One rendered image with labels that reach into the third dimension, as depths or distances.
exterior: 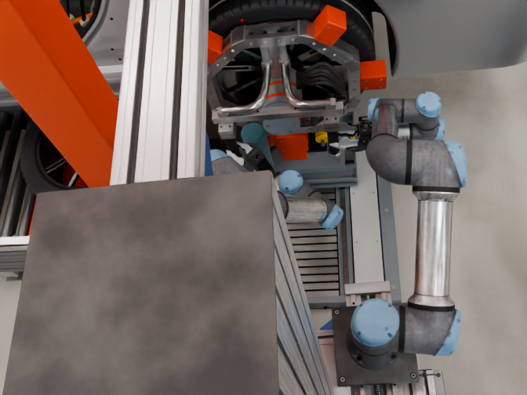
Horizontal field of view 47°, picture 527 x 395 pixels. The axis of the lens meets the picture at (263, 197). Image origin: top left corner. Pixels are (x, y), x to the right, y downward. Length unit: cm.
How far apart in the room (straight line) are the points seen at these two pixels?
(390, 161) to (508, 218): 141
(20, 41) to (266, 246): 99
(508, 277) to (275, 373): 229
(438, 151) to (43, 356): 116
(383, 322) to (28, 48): 104
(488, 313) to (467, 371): 26
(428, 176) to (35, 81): 97
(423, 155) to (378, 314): 41
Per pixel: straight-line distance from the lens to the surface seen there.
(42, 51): 147
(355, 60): 206
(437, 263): 157
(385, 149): 157
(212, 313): 56
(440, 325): 157
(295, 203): 159
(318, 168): 270
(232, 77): 239
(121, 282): 59
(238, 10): 200
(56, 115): 166
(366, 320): 157
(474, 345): 266
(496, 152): 305
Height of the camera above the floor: 255
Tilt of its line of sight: 61 degrees down
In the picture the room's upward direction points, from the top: 18 degrees counter-clockwise
